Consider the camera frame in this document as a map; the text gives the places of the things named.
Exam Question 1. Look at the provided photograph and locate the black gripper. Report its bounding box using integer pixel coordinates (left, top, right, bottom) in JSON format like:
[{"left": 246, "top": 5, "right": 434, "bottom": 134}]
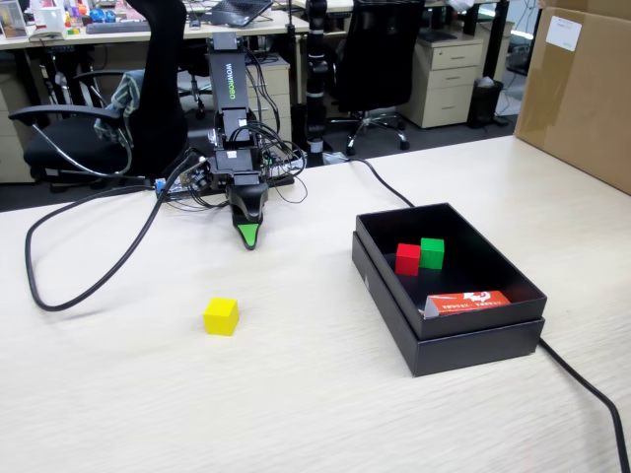
[{"left": 212, "top": 146, "right": 271, "bottom": 251}]

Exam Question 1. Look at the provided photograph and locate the thick black cable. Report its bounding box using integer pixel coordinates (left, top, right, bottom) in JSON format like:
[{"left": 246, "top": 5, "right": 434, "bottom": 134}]
[{"left": 24, "top": 150, "right": 631, "bottom": 473}]

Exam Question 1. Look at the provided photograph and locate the black keyboard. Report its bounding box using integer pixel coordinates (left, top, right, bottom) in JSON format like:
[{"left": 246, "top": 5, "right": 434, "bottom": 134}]
[{"left": 85, "top": 20, "right": 152, "bottom": 34}]

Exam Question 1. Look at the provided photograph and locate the black mesh office chair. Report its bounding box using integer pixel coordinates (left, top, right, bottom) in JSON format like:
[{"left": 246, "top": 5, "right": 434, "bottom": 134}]
[{"left": 324, "top": 0, "right": 428, "bottom": 157}]

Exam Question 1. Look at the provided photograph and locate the black box tray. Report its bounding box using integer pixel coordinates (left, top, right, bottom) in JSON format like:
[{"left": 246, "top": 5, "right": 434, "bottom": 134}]
[{"left": 355, "top": 201, "right": 548, "bottom": 341}]

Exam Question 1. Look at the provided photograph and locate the large cardboard box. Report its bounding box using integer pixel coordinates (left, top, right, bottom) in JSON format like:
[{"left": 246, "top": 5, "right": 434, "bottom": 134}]
[{"left": 512, "top": 0, "right": 631, "bottom": 196}]

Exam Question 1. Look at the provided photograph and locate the orange carton box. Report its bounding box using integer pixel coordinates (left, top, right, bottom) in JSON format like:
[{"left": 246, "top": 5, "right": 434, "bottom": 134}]
[{"left": 418, "top": 290, "right": 513, "bottom": 320}]

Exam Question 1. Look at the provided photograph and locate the black office chair with armrests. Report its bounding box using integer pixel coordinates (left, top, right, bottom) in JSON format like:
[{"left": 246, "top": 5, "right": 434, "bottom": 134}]
[{"left": 8, "top": 0, "right": 191, "bottom": 192}]

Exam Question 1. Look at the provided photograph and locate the green cube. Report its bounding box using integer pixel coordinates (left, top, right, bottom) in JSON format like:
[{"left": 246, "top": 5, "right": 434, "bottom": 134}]
[{"left": 418, "top": 236, "right": 446, "bottom": 271}]

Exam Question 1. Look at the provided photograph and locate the controller circuit board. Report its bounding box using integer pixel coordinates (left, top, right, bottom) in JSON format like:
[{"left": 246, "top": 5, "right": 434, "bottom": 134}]
[{"left": 154, "top": 174, "right": 191, "bottom": 202}]

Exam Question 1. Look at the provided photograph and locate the white shipping label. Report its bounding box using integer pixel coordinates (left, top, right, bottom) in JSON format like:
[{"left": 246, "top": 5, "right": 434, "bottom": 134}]
[{"left": 545, "top": 15, "right": 583, "bottom": 52}]

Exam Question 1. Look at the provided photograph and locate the black jointed pole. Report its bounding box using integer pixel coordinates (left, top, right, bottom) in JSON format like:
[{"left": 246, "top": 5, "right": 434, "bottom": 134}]
[{"left": 304, "top": 0, "right": 330, "bottom": 168}]

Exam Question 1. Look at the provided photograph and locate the picture frame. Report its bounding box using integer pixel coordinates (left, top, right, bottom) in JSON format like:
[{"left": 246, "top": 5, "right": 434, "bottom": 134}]
[{"left": 0, "top": 0, "right": 29, "bottom": 39}]

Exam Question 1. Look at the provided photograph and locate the beige office desk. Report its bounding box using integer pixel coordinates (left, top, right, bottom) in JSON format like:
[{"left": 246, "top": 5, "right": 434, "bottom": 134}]
[{"left": 0, "top": 8, "right": 312, "bottom": 50}]

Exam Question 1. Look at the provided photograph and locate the black open box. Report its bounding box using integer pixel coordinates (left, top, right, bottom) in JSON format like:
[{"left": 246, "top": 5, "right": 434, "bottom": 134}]
[{"left": 351, "top": 231, "right": 546, "bottom": 378}]

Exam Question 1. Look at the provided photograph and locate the yellow cube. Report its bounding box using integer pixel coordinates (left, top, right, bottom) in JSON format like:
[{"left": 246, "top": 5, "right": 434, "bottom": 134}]
[{"left": 203, "top": 297, "right": 241, "bottom": 338}]

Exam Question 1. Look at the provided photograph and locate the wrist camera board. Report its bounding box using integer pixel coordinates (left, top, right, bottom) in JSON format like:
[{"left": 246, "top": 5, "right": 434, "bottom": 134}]
[{"left": 182, "top": 153, "right": 214, "bottom": 192}]

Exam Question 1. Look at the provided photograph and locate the striped green cloth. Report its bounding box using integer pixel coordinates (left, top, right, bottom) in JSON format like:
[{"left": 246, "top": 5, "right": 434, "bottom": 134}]
[{"left": 93, "top": 68, "right": 147, "bottom": 148}]

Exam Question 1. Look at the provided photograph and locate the red cube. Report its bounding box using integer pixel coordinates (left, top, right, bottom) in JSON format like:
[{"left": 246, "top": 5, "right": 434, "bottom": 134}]
[{"left": 393, "top": 242, "right": 422, "bottom": 277}]

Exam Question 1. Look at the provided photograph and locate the beige drawer pedestal with lock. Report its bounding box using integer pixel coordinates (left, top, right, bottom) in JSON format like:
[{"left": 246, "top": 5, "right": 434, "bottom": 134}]
[{"left": 397, "top": 36, "right": 487, "bottom": 130}]

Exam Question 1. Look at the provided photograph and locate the black trash bin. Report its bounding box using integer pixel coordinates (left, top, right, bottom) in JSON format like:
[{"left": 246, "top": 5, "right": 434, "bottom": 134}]
[{"left": 466, "top": 77, "right": 505, "bottom": 128}]

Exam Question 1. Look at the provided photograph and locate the black laptop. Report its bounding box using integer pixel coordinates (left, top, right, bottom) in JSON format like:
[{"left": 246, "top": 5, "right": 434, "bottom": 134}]
[{"left": 204, "top": 0, "right": 275, "bottom": 29}]

